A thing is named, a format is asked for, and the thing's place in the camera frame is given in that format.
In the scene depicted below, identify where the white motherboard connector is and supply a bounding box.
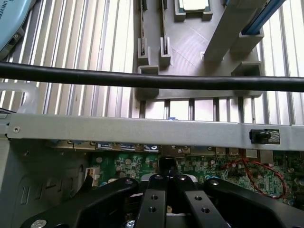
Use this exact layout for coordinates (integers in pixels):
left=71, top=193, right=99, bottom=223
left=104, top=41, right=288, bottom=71
left=85, top=167, right=101, bottom=186

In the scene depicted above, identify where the green motherboard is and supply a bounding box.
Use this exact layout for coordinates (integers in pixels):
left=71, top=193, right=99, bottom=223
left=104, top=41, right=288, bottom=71
left=45, top=140, right=304, bottom=214

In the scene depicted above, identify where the silver PC case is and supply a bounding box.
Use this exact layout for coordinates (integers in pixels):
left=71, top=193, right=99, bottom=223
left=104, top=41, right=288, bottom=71
left=0, top=113, right=304, bottom=228

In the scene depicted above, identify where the grey plastic parts rack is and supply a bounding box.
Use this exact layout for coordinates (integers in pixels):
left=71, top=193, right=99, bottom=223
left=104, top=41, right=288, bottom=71
left=133, top=0, right=266, bottom=100

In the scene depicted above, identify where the translucent plastic container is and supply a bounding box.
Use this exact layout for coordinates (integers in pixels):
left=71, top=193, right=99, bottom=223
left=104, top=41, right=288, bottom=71
left=0, top=83, right=40, bottom=115

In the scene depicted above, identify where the RAM stick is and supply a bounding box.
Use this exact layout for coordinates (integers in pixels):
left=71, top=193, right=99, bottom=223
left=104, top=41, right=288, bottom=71
left=139, top=0, right=147, bottom=57

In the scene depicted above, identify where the silver CPU chip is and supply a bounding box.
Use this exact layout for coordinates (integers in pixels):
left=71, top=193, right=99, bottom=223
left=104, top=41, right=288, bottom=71
left=178, top=0, right=211, bottom=12

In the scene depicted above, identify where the thin red wire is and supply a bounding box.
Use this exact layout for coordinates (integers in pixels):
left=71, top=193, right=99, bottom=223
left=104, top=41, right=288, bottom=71
left=220, top=156, right=288, bottom=200

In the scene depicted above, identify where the thick black cable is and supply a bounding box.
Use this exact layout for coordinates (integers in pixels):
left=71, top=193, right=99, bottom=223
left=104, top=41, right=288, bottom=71
left=0, top=61, right=304, bottom=93

